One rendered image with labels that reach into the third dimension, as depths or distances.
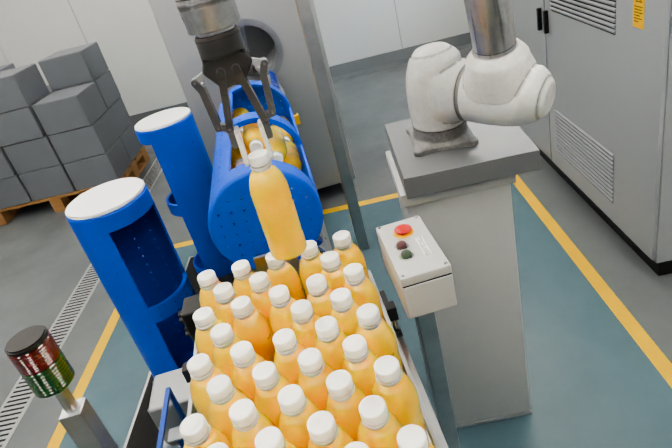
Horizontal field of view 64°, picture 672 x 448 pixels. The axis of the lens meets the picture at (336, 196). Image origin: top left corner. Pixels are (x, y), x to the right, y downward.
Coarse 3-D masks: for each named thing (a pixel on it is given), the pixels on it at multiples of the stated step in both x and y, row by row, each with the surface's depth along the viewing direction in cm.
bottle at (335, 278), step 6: (342, 264) 111; (324, 270) 108; (330, 270) 108; (336, 270) 108; (342, 270) 109; (330, 276) 108; (336, 276) 108; (342, 276) 108; (330, 282) 108; (336, 282) 108; (342, 282) 108; (336, 288) 108
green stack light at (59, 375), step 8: (56, 360) 84; (64, 360) 86; (48, 368) 83; (56, 368) 84; (64, 368) 85; (72, 368) 88; (24, 376) 82; (32, 376) 82; (40, 376) 82; (48, 376) 83; (56, 376) 84; (64, 376) 85; (72, 376) 87; (32, 384) 83; (40, 384) 83; (48, 384) 83; (56, 384) 84; (64, 384) 85; (40, 392) 83; (48, 392) 84; (56, 392) 84
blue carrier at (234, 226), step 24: (240, 96) 204; (264, 96) 205; (240, 120) 162; (216, 144) 164; (216, 168) 143; (240, 168) 129; (288, 168) 130; (216, 192) 128; (240, 192) 127; (312, 192) 130; (216, 216) 129; (240, 216) 130; (312, 216) 133; (216, 240) 132; (240, 240) 133; (264, 240) 134
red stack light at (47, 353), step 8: (48, 336) 83; (48, 344) 83; (56, 344) 85; (32, 352) 80; (40, 352) 81; (48, 352) 82; (56, 352) 84; (16, 360) 80; (24, 360) 80; (32, 360) 81; (40, 360) 82; (48, 360) 82; (16, 368) 82; (24, 368) 81; (32, 368) 81; (40, 368) 82
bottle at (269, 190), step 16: (256, 176) 96; (272, 176) 96; (256, 192) 97; (272, 192) 96; (288, 192) 99; (256, 208) 99; (272, 208) 98; (288, 208) 99; (272, 224) 99; (288, 224) 100; (272, 240) 101; (288, 240) 101; (304, 240) 104; (288, 256) 102
